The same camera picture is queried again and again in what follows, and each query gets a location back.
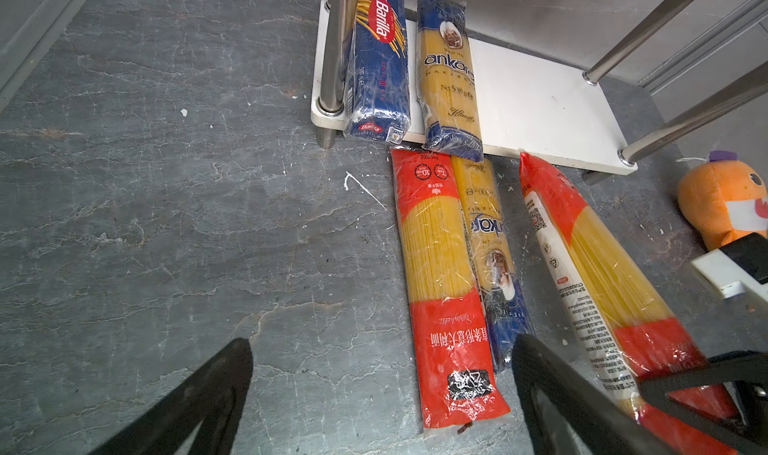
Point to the red yellow spaghetti bag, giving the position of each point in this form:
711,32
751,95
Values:
451,340

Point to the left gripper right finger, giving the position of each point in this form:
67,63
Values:
558,403

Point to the red spaghetti bag right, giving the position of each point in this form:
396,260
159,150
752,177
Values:
628,331

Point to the blue tan spaghetti bag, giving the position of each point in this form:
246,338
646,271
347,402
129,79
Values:
447,85

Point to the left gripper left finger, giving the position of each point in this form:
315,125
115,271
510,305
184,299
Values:
208,404

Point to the white two-tier shelf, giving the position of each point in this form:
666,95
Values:
528,103

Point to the dark blue spaghetti bag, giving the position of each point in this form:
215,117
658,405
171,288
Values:
500,289

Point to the blue Barilla spaghetti bag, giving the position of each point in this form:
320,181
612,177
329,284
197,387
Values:
377,96

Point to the orange shark plush toy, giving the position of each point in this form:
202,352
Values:
724,199

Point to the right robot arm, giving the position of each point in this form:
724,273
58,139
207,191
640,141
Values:
739,267

